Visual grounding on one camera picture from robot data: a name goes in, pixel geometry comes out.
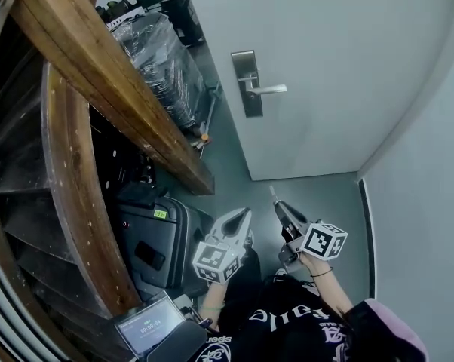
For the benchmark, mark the person's left forearm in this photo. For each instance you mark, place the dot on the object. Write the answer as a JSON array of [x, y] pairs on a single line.
[[213, 300]]

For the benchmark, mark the white door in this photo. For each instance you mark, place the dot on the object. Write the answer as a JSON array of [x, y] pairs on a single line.
[[325, 70]]

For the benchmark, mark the person's black trousers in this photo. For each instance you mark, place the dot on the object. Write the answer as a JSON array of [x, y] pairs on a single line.
[[244, 277]]

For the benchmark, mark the pink fabric sleeve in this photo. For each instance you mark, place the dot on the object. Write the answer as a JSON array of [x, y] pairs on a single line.
[[389, 330]]

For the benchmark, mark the black hard case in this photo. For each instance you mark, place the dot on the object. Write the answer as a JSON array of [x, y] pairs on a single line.
[[155, 232]]

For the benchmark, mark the person's white shoe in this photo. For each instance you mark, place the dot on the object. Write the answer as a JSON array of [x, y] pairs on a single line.
[[281, 272]]

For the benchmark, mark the tablet with timer screen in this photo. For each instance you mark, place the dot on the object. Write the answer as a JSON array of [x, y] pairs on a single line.
[[148, 324]]

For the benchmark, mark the person's right forearm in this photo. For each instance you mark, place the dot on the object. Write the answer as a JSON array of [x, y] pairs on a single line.
[[327, 283]]

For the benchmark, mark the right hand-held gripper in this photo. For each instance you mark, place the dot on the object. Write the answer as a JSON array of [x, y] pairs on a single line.
[[323, 241]]

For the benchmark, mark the green wristband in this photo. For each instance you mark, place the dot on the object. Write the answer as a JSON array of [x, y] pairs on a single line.
[[212, 308]]

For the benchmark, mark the dark staircase steps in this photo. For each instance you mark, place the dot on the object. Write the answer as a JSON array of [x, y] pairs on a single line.
[[19, 172]]

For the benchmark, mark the black padded tablet holder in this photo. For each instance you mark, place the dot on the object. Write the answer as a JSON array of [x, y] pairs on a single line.
[[178, 339]]

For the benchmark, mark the black skirting strip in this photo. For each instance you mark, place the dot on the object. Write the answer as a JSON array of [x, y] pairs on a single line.
[[367, 240]]

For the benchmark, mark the black printed t-shirt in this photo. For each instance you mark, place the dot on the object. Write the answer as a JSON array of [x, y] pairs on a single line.
[[287, 326]]

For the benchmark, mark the small metal key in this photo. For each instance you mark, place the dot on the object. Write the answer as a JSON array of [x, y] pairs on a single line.
[[273, 194]]

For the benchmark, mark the silver door lock plate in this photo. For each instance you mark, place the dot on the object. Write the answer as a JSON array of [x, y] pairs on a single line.
[[246, 66]]

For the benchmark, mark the grey pole tool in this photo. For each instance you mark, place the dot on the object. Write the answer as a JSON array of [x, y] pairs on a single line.
[[211, 111]]

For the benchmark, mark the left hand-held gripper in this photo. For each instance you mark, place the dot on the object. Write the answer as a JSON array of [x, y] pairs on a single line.
[[215, 260]]

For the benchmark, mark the plastic-wrapped pallet load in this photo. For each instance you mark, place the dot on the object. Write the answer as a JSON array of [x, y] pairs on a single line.
[[163, 66]]

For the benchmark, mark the black waste bin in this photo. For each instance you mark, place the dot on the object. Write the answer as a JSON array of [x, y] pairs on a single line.
[[181, 19]]

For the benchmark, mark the brown wooden beam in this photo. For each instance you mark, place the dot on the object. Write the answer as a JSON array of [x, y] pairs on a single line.
[[99, 62]]

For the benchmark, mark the black equipment rack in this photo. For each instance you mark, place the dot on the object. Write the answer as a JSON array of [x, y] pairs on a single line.
[[114, 153]]

